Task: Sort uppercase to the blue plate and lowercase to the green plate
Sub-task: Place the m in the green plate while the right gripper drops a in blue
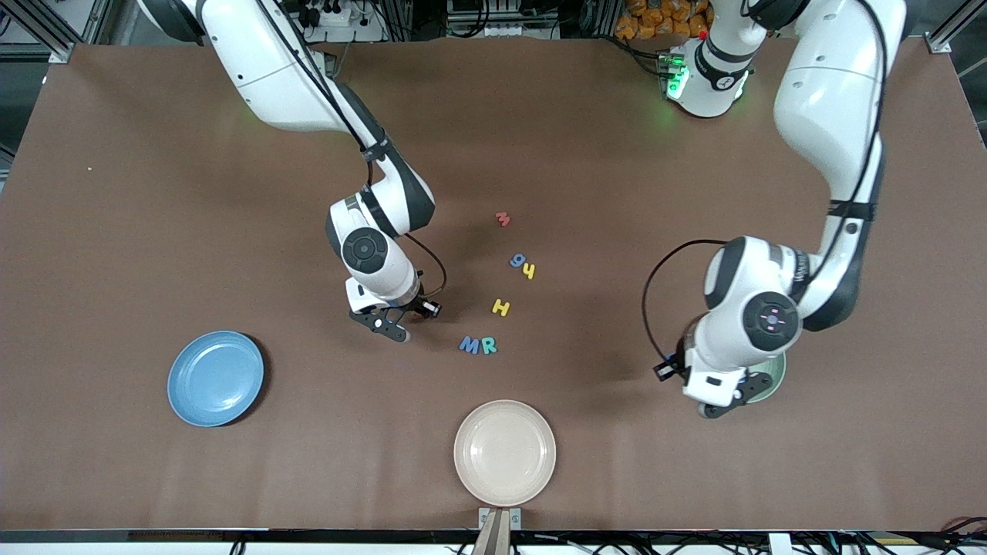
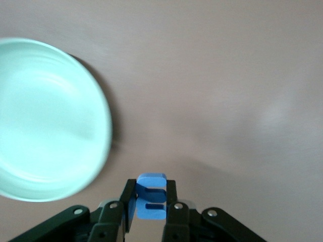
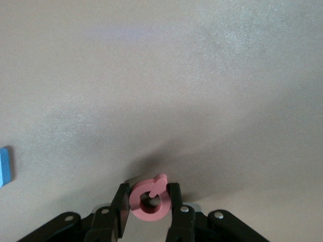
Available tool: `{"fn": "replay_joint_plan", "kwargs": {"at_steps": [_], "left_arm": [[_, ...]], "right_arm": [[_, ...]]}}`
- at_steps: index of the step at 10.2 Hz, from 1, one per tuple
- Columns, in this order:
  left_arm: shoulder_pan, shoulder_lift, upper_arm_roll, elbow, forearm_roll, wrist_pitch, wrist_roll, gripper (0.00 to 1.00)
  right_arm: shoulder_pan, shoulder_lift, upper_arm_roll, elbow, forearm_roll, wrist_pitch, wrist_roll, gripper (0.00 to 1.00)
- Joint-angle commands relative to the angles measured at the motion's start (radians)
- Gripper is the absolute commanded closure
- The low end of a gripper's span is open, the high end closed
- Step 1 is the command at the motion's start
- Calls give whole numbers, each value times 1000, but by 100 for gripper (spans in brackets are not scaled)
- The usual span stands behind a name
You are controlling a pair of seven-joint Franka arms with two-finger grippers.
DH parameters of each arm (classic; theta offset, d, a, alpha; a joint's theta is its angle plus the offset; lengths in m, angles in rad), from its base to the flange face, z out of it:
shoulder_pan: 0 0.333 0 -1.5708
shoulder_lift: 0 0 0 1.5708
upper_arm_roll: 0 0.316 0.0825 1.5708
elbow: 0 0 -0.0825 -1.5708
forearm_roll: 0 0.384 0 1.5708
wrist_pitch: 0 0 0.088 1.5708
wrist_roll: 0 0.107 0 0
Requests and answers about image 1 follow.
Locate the green plate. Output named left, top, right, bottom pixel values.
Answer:
left=739, top=351, right=788, bottom=407

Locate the blue plate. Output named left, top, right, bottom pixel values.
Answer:
left=167, top=330, right=265, bottom=429

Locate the beige plate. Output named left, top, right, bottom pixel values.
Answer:
left=453, top=399, right=558, bottom=508

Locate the brown table cover sheet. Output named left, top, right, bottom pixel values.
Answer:
left=0, top=37, right=987, bottom=534

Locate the white power strip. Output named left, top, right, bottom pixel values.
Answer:
left=305, top=0, right=363, bottom=32

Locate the grey electronics rack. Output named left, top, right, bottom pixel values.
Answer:
left=446, top=0, right=560, bottom=38

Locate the bag of orange fruit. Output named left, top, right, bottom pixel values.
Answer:
left=615, top=0, right=714, bottom=41

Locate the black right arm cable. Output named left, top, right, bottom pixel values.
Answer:
left=254, top=0, right=448, bottom=305

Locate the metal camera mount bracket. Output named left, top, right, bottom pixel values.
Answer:
left=472, top=506, right=523, bottom=555

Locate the aluminium frame post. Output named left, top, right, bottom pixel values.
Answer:
left=0, top=0, right=116, bottom=64
left=925, top=0, right=987, bottom=55

